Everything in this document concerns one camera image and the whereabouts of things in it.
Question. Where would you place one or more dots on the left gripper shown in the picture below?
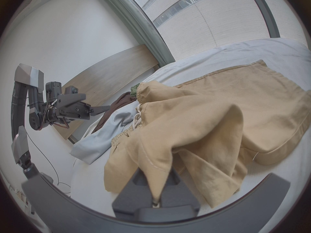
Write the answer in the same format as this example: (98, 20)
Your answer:
(70, 112)

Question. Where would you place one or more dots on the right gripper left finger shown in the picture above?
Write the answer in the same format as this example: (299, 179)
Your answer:
(131, 198)

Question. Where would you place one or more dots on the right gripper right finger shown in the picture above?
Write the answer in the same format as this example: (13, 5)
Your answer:
(179, 195)

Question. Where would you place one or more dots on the tan shorts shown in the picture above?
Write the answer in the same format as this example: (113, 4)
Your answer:
(206, 110)

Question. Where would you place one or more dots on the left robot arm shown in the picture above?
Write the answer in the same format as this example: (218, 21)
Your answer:
(26, 76)

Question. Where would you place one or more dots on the bed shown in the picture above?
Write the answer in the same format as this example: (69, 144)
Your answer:
(109, 71)

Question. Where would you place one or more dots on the brown garment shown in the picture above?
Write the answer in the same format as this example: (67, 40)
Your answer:
(116, 108)

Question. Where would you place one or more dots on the pale blue garment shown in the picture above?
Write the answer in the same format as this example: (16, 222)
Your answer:
(102, 139)

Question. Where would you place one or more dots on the green garment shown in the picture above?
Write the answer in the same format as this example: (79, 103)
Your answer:
(134, 90)

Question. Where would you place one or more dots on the grey-green curtain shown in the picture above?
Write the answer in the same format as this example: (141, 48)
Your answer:
(143, 20)

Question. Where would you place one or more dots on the window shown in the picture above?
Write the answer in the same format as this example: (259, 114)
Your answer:
(218, 13)

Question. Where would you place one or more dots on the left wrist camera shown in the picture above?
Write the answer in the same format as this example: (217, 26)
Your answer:
(71, 90)

